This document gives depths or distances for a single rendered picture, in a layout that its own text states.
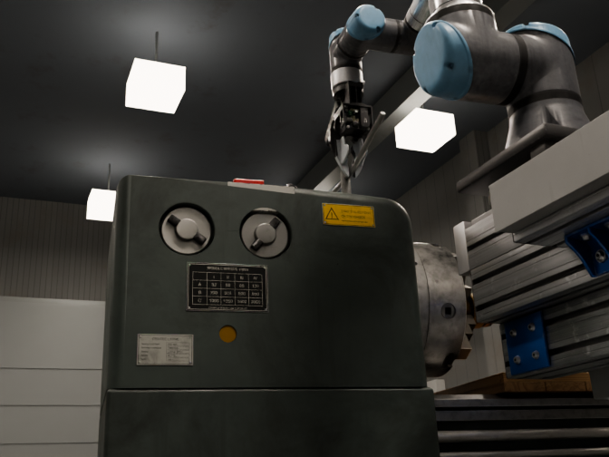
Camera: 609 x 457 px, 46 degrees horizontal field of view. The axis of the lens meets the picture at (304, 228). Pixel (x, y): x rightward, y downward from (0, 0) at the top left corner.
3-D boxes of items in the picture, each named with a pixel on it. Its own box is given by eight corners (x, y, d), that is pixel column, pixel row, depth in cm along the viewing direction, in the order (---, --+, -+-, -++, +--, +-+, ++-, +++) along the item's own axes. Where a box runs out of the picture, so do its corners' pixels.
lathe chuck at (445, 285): (441, 339, 148) (410, 215, 166) (387, 399, 173) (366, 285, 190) (480, 340, 151) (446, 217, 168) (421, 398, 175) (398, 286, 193)
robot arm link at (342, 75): (326, 82, 173) (358, 85, 175) (327, 98, 171) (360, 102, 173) (336, 64, 166) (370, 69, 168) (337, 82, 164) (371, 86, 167)
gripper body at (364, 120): (343, 125, 159) (339, 78, 163) (330, 142, 167) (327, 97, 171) (375, 129, 161) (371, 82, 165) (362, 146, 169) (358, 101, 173)
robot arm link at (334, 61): (334, 22, 169) (323, 42, 176) (337, 62, 165) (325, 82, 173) (366, 26, 171) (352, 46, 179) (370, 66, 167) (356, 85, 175)
